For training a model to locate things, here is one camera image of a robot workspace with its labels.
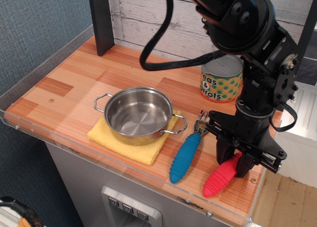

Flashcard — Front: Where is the stainless steel pot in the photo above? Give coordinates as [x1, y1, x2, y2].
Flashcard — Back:
[94, 87, 188, 146]

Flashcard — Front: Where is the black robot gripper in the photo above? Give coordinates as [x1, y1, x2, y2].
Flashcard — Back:
[207, 99, 287, 178]

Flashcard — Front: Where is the yellow cloth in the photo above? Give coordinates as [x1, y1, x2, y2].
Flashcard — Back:
[87, 118, 169, 166]

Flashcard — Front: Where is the blue handled metal fork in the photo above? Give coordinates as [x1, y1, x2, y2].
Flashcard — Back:
[169, 110, 210, 183]

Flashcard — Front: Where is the clear acrylic guard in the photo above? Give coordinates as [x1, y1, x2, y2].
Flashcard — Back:
[0, 27, 265, 227]

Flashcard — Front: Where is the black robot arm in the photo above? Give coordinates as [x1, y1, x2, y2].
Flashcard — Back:
[192, 0, 298, 177]

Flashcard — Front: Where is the red handled metal spoon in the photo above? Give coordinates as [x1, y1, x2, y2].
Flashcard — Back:
[203, 153, 242, 197]

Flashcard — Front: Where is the peas and carrots can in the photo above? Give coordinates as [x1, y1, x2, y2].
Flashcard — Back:
[200, 55, 243, 103]

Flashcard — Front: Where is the grey cabinet with dispenser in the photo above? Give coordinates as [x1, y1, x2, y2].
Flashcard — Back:
[45, 141, 223, 227]

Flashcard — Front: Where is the dark right post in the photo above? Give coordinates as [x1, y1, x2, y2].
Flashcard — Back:
[275, 0, 317, 112]

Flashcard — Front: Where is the dark post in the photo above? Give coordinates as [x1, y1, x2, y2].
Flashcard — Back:
[275, 0, 317, 112]
[89, 0, 114, 56]

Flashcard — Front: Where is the dark left post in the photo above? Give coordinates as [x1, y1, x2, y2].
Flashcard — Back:
[89, 0, 114, 56]

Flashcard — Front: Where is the orange object bottom left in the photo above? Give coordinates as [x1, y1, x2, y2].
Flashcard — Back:
[17, 217, 32, 227]

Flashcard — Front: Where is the white toy sink unit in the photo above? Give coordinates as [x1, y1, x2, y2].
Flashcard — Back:
[274, 82, 317, 187]

